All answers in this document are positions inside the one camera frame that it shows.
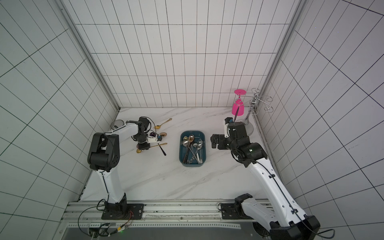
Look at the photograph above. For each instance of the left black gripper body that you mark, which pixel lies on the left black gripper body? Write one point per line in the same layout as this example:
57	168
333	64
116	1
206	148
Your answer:
141	138

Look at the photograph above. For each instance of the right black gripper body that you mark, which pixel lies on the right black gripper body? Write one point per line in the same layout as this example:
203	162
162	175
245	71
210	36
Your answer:
218	140

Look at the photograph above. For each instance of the small gold ornate spoon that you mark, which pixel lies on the small gold ornate spoon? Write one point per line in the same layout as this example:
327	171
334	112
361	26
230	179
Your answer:
160	125

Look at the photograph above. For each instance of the teal plastic storage box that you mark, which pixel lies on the teal plastic storage box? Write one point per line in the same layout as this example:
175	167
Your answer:
201	140

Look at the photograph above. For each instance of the small silver spoon front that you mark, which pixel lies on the small silver spoon front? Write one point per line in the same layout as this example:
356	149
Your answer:
196	146

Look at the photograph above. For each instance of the large silver spoon front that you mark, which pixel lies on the large silver spoon front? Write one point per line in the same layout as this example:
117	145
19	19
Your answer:
185	141

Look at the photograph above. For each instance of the rose gold spoon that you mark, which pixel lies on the rose gold spoon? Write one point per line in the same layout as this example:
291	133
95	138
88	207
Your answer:
189	156

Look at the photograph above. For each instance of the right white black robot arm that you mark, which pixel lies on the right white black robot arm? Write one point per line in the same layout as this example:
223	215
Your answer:
287	220

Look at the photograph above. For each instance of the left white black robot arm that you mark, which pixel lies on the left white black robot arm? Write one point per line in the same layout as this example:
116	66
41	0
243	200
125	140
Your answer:
104	155

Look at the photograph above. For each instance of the grey translucent cup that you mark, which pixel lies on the grey translucent cup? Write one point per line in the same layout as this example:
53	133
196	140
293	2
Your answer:
117	124

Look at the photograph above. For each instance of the pink upside-down wine glass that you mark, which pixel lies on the pink upside-down wine glass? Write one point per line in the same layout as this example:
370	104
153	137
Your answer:
238	106

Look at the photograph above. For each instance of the chrome glass holder stand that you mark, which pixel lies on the chrome glass holder stand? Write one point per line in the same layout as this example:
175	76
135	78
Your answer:
257	103

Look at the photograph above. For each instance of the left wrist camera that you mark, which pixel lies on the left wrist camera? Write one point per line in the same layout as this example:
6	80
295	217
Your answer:
154	138

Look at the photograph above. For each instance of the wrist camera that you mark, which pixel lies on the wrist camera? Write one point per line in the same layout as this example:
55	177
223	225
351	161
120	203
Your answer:
154	138
227	121

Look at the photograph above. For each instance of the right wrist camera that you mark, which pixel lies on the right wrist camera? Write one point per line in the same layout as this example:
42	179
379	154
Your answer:
227	121

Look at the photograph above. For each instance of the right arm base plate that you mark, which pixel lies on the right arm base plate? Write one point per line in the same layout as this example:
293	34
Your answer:
232	211

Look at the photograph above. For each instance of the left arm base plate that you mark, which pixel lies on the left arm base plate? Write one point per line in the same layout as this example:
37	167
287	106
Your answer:
122	212

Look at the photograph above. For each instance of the aluminium rail frame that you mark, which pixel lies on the aluminium rail frame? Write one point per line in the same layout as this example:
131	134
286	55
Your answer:
161	220

